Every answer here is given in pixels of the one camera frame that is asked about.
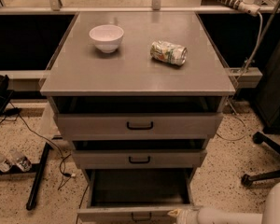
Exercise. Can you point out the grey bottom drawer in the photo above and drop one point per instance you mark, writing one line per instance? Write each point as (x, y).
(139, 196)

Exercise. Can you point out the white power strip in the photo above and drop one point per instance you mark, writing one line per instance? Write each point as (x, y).
(246, 6)

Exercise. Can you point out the grey drawer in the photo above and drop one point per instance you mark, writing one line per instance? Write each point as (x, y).
(138, 159)
(139, 196)
(78, 127)

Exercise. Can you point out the grey middle drawer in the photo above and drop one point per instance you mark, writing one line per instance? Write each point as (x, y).
(138, 159)

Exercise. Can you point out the white bowl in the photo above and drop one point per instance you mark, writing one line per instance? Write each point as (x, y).
(106, 38)

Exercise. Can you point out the left plastic water bottle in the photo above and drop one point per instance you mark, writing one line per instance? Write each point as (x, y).
(5, 164)

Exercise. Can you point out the black metal stand base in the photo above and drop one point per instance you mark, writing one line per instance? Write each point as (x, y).
(38, 170)

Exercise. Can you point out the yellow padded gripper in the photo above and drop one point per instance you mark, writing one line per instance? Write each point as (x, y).
(189, 217)

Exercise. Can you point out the plastic water bottle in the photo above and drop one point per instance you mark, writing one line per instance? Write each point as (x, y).
(20, 160)
(5, 164)

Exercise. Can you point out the right plastic water bottle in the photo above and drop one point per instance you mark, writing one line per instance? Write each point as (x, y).
(20, 160)

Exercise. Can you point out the grey drawer cabinet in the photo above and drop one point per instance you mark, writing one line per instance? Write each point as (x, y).
(84, 80)

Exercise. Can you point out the grey top drawer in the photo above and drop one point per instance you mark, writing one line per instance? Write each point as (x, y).
(78, 127)

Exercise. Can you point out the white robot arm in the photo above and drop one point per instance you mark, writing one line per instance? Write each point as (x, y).
(208, 215)

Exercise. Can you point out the crushed drink can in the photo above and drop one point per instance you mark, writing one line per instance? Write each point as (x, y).
(168, 52)

